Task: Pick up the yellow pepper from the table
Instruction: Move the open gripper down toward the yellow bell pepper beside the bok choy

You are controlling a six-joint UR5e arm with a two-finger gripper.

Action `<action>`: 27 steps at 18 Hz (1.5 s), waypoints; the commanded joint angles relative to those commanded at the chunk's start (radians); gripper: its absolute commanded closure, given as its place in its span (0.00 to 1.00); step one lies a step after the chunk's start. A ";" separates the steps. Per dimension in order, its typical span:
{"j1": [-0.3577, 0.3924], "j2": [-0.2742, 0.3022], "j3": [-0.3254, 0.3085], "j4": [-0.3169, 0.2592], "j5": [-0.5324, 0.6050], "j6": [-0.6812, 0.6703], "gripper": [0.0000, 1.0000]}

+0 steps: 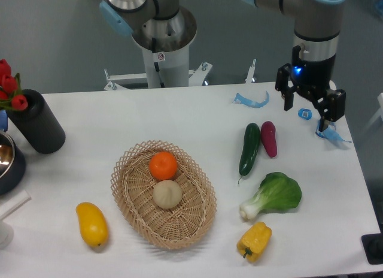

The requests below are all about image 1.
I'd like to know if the blue round tag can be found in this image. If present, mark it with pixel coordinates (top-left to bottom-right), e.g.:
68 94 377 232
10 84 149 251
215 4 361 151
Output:
298 108 312 120

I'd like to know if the white frame right edge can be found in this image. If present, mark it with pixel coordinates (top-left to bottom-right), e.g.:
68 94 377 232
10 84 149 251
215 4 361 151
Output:
367 93 383 129

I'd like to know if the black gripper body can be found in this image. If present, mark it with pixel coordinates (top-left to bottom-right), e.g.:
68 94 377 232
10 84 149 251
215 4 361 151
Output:
291 46 336 109

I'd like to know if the purple sweet potato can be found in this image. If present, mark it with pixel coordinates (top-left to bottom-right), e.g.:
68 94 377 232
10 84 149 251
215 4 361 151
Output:
260 121 278 158

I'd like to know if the red tulip bouquet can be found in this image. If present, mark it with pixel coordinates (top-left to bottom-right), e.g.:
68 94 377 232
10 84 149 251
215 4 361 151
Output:
1 59 28 111

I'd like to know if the woven wicker basket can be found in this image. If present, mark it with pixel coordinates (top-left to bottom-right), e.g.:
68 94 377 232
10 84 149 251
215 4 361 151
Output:
111 140 217 250

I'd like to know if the dark metal bowl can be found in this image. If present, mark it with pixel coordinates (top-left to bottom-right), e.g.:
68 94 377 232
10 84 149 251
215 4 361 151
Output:
1 131 26 195

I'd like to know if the green bok choy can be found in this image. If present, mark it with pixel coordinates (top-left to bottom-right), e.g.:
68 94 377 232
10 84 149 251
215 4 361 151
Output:
239 172 302 220

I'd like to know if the orange fruit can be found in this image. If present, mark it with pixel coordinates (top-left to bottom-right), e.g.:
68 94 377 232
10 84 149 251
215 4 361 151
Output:
148 152 178 180

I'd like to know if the yellow mango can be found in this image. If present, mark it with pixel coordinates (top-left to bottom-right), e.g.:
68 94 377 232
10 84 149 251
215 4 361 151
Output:
75 202 109 247

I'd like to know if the black device right edge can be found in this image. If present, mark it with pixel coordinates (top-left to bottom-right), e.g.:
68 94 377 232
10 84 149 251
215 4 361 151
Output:
361 233 383 265

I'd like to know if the blue tape strip left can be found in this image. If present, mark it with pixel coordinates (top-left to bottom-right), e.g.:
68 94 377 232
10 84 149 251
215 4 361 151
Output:
233 92 270 108

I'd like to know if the black cylindrical vase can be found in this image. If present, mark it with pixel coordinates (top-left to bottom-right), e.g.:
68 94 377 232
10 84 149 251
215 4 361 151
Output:
7 89 66 154

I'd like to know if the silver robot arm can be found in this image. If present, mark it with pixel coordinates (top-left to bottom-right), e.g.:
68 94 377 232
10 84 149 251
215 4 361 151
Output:
99 0 346 131

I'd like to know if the white stand left edge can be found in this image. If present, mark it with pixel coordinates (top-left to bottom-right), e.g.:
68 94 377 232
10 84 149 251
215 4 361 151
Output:
1 190 31 249

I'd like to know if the yellow bell pepper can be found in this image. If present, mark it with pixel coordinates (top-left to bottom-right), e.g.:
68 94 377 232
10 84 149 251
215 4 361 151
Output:
236 222 272 262

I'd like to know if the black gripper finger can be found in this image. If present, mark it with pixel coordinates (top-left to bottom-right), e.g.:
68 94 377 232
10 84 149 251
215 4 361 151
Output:
275 64 296 111
317 89 346 132

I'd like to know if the green cucumber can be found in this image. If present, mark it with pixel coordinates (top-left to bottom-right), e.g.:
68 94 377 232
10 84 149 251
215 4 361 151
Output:
238 122 260 185

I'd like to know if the beige steamed bun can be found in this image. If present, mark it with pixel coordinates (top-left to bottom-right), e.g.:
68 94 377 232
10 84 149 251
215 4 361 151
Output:
153 180 182 209

